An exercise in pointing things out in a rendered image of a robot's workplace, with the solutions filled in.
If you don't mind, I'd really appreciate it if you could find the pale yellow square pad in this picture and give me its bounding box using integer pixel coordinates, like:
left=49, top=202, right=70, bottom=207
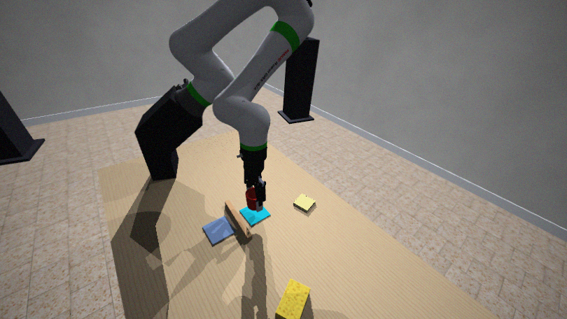
left=293, top=194, right=316, bottom=212

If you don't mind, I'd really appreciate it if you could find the red cup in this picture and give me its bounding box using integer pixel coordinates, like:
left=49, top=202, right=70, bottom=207
left=246, top=187, right=256, bottom=211

